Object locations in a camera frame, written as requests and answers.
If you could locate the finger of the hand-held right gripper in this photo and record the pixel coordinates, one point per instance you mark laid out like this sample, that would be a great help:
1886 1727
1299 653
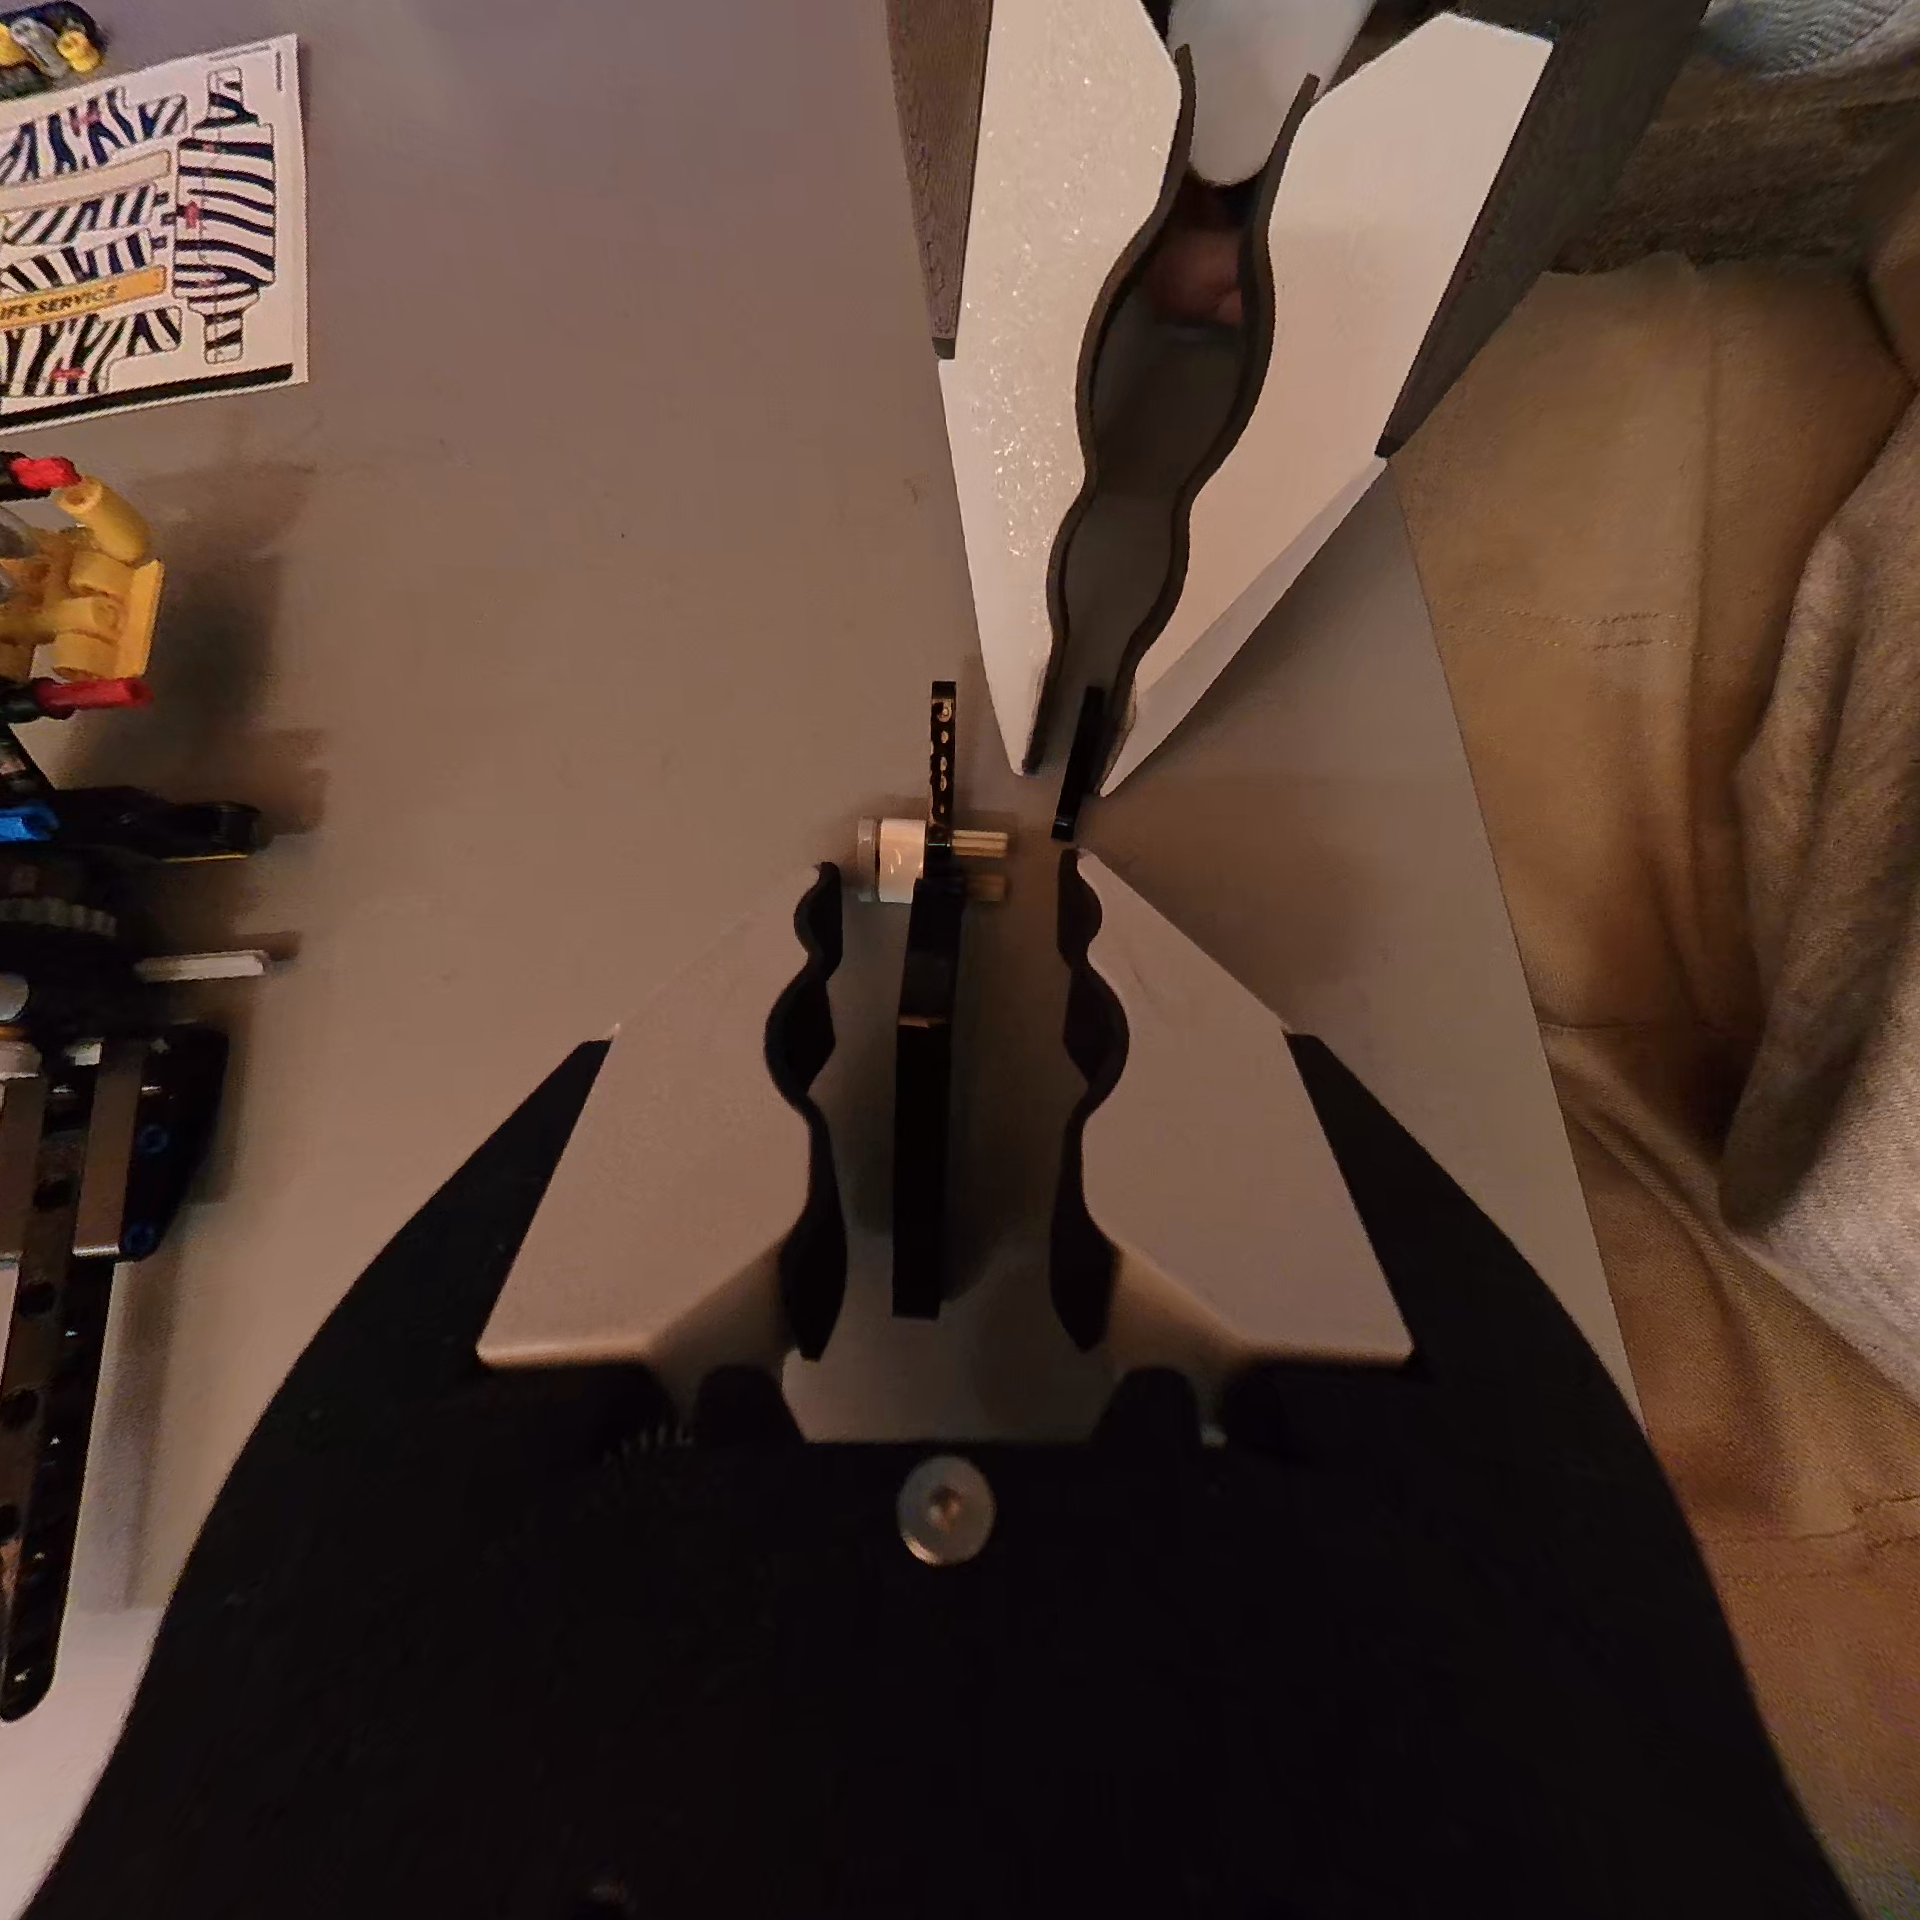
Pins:
1350 301
1037 301

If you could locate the lego vehicle assembly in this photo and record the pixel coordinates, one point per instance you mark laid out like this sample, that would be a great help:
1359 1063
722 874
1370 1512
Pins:
75 900

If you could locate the short black lego axle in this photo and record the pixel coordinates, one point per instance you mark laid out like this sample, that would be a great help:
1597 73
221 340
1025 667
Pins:
1077 766

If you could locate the small loose lego pieces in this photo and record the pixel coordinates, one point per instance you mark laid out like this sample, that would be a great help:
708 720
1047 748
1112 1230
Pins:
42 32

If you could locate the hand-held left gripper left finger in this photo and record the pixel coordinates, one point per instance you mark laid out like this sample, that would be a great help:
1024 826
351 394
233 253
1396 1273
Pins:
673 1155

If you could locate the zebra striped sticker sheet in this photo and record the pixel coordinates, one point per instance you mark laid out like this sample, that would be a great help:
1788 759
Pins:
163 240

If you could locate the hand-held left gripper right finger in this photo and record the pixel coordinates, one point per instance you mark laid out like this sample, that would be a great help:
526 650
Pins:
1228 1185

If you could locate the black lego beam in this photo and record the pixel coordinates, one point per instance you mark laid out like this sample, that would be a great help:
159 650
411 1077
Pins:
929 1077

